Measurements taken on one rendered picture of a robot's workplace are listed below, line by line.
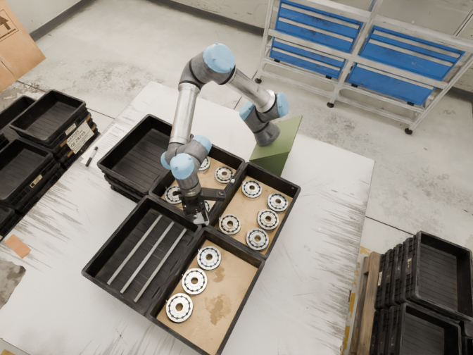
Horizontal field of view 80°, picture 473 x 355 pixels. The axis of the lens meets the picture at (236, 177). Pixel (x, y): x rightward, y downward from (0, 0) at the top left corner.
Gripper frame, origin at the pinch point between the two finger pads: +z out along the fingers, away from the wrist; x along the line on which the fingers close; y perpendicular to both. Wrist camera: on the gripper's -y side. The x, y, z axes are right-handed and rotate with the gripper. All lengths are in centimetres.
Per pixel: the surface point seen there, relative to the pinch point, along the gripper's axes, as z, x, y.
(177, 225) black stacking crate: 11.1, -6.6, 15.0
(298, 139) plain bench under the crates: 28, -59, -64
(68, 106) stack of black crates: 14, -133, 87
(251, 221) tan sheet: 16.8, -2.6, -18.7
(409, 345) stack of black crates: 83, 56, -86
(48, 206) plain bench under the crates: 9, -36, 79
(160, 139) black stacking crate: 2, -59, 18
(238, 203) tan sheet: 14.7, -12.6, -15.0
